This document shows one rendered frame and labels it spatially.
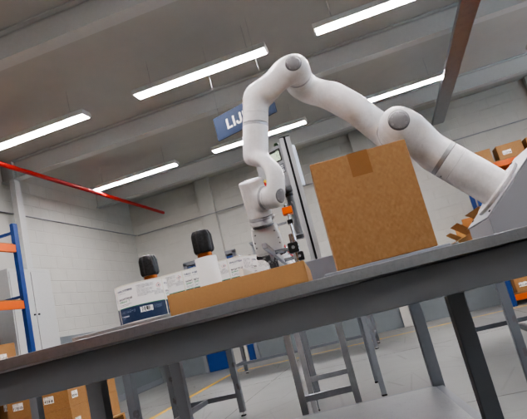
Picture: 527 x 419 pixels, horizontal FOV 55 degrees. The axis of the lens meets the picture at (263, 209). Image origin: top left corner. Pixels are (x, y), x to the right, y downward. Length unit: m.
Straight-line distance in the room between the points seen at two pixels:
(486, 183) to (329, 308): 0.88
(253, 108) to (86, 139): 5.76
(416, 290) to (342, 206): 0.38
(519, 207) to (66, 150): 6.59
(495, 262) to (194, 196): 9.64
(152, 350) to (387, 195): 0.65
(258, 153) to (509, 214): 0.79
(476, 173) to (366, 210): 0.53
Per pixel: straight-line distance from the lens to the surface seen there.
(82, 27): 4.74
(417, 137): 1.66
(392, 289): 0.94
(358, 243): 1.24
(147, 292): 1.97
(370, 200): 1.25
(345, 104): 1.73
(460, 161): 1.68
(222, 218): 10.18
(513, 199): 1.60
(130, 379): 3.10
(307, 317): 0.93
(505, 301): 3.29
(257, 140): 1.74
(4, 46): 5.23
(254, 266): 2.31
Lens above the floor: 0.79
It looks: 11 degrees up
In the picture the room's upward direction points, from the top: 14 degrees counter-clockwise
